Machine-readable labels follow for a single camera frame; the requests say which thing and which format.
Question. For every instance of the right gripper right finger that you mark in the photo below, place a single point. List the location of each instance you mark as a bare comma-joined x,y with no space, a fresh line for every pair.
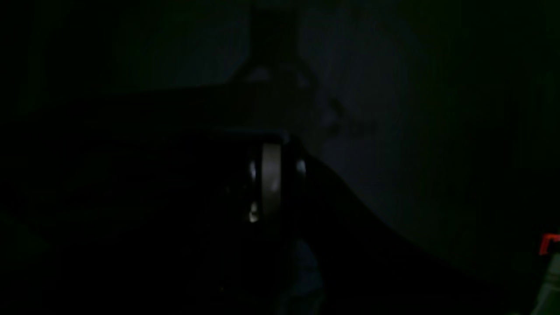
317,204

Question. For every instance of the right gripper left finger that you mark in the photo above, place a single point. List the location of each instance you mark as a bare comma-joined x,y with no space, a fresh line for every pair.
265,175

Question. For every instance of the black table cover cloth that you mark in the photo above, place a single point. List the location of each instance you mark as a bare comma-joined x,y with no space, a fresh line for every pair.
127,127

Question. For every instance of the orange clamp far right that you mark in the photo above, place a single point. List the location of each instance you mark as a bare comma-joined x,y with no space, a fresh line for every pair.
546,240

